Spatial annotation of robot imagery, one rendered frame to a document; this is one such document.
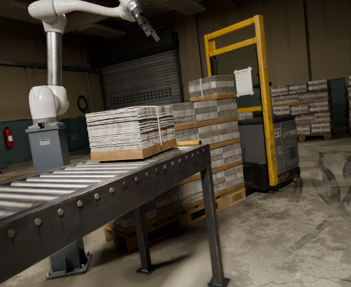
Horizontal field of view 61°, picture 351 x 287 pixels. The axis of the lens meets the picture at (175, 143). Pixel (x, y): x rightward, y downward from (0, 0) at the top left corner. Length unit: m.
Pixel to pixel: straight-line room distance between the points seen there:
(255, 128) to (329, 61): 5.47
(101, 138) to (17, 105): 8.22
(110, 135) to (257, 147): 2.37
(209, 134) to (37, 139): 1.48
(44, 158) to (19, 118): 7.48
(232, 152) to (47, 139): 1.75
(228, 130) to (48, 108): 1.68
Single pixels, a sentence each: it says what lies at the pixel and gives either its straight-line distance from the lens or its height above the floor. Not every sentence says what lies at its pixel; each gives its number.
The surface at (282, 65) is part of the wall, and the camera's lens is 8.82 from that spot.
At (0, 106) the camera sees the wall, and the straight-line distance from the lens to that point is 9.33.
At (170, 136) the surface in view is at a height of 0.87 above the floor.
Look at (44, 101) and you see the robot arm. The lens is 2.10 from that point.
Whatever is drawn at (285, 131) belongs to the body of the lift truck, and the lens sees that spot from 3.57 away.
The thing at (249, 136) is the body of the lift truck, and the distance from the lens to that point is 3.53.
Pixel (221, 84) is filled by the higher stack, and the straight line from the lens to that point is 2.95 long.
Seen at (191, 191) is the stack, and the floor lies 0.29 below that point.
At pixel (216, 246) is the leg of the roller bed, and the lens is 1.74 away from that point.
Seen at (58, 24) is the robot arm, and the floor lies 1.69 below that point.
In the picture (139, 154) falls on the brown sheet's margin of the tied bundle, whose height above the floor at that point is 0.83.
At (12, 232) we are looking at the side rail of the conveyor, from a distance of 0.75.
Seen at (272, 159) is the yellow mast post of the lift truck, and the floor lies 0.37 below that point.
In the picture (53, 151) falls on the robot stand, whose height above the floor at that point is 0.84.
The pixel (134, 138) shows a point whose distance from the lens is 1.32.
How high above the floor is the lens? 0.99
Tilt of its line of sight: 6 degrees down
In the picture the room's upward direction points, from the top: 7 degrees counter-clockwise
